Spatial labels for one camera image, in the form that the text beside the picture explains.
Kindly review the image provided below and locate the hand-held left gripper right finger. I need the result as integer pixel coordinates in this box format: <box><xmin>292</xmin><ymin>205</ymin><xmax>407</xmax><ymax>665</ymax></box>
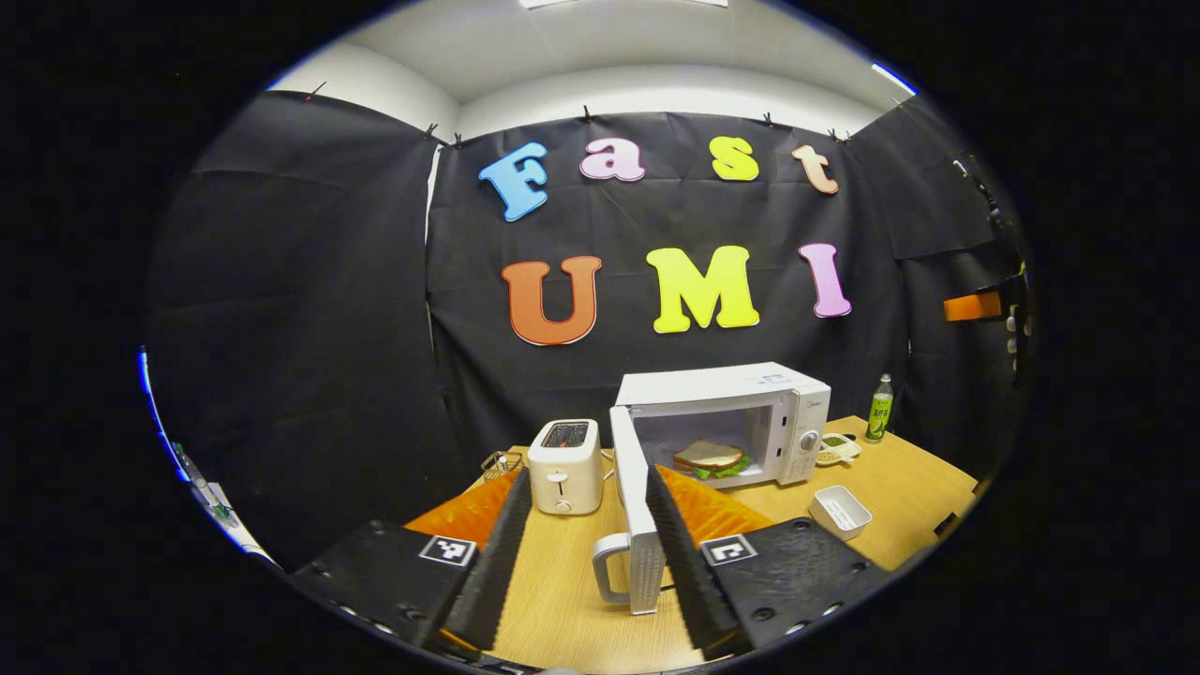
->
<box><xmin>645</xmin><ymin>464</ymin><xmax>892</xmax><ymax>660</ymax></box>

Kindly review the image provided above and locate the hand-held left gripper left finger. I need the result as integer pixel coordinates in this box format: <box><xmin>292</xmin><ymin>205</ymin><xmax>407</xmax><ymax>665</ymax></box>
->
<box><xmin>291</xmin><ymin>466</ymin><xmax>533</xmax><ymax>654</ymax></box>

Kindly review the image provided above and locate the sandwich with lettuce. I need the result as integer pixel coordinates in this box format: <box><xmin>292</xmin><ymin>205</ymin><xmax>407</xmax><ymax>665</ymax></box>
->
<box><xmin>673</xmin><ymin>441</ymin><xmax>753</xmax><ymax>481</ymax></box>

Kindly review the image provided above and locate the white microwave oven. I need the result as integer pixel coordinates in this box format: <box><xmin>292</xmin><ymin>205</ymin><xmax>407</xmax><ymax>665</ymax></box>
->
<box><xmin>591</xmin><ymin>362</ymin><xmax>833</xmax><ymax>617</ymax></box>

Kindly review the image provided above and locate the white rectangular food container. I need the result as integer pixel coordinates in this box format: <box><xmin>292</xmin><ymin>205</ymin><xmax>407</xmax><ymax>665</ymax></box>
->
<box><xmin>808</xmin><ymin>485</ymin><xmax>874</xmax><ymax>542</ymax></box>

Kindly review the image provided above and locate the white toaster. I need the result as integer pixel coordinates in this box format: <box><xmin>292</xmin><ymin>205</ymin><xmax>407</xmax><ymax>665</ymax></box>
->
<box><xmin>527</xmin><ymin>418</ymin><xmax>605</xmax><ymax>516</ymax></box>

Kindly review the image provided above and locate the green drink bottle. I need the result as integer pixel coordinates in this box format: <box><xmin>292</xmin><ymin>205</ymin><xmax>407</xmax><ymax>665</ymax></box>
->
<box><xmin>864</xmin><ymin>374</ymin><xmax>894</xmax><ymax>443</ymax></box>

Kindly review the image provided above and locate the white divided snack dish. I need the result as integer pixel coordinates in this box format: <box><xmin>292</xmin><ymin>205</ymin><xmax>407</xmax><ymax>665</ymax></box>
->
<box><xmin>816</xmin><ymin>432</ymin><xmax>862</xmax><ymax>468</ymax></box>

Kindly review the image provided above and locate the white cluttered side table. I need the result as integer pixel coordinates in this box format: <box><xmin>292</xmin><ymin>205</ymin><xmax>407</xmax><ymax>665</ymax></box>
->
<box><xmin>173</xmin><ymin>445</ymin><xmax>273</xmax><ymax>563</ymax></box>

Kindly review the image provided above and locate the black backdrop cloth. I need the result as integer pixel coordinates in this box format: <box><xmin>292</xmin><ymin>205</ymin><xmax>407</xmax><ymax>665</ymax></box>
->
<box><xmin>145</xmin><ymin>91</ymin><xmax>1032</xmax><ymax>568</ymax></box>

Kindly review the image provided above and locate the large ceiling light panel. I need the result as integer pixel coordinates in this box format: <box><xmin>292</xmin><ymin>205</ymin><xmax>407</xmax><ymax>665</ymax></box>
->
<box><xmin>520</xmin><ymin>0</ymin><xmax>728</xmax><ymax>9</ymax></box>

